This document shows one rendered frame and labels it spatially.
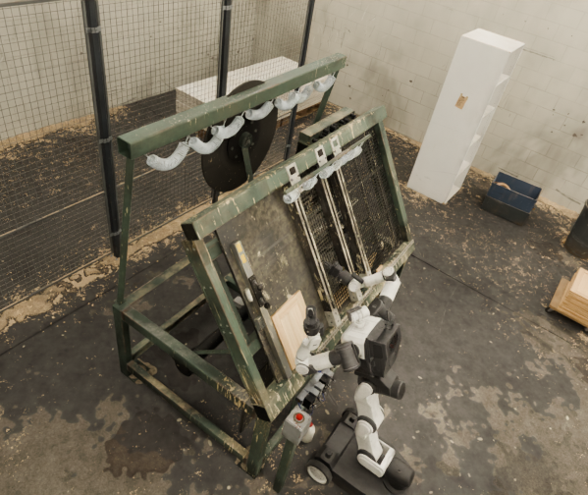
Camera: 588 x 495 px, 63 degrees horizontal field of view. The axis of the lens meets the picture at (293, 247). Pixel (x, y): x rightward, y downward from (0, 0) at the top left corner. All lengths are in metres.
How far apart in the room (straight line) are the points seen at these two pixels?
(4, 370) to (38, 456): 0.81
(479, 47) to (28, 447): 5.73
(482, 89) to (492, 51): 0.42
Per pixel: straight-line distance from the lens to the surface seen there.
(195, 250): 2.53
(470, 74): 6.30
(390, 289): 3.12
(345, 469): 3.74
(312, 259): 3.20
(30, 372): 4.39
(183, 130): 2.78
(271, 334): 2.95
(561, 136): 7.69
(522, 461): 4.57
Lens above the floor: 3.45
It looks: 40 degrees down
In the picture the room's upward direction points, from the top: 11 degrees clockwise
